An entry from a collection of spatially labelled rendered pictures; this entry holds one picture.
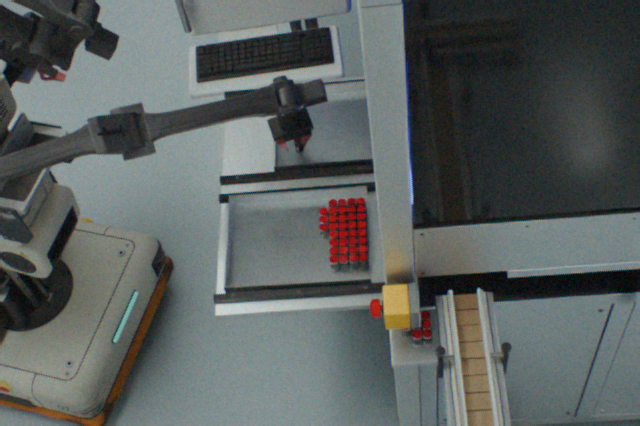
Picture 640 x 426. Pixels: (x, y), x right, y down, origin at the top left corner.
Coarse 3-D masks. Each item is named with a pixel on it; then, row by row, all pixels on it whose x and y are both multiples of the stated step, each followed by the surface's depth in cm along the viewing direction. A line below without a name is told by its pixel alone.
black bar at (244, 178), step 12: (324, 168) 226; (336, 168) 225; (348, 168) 225; (360, 168) 225; (372, 168) 224; (228, 180) 227; (240, 180) 227; (252, 180) 227; (264, 180) 227; (276, 180) 227; (288, 180) 227
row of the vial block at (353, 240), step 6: (348, 204) 216; (354, 204) 216; (348, 210) 215; (354, 210) 214; (348, 216) 214; (354, 216) 213; (348, 222) 214; (354, 222) 213; (348, 228) 213; (354, 228) 212; (354, 234) 211; (354, 240) 210; (354, 246) 209; (354, 252) 208; (354, 258) 207; (354, 264) 208; (354, 270) 210
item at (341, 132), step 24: (336, 96) 241; (360, 96) 240; (312, 120) 237; (336, 120) 236; (360, 120) 235; (288, 144) 234; (312, 144) 233; (336, 144) 232; (360, 144) 231; (288, 168) 227; (312, 168) 227
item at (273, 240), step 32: (288, 192) 221; (320, 192) 221; (352, 192) 221; (256, 224) 221; (288, 224) 220; (256, 256) 216; (288, 256) 215; (320, 256) 214; (224, 288) 208; (256, 288) 208
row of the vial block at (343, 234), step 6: (342, 204) 216; (342, 210) 215; (342, 216) 214; (342, 222) 213; (342, 228) 212; (342, 234) 211; (348, 234) 215; (342, 240) 210; (348, 240) 213; (342, 246) 209; (348, 246) 211; (342, 252) 208; (348, 252) 210; (342, 258) 207; (348, 258) 211; (342, 264) 208; (348, 264) 209; (342, 270) 210; (348, 270) 210
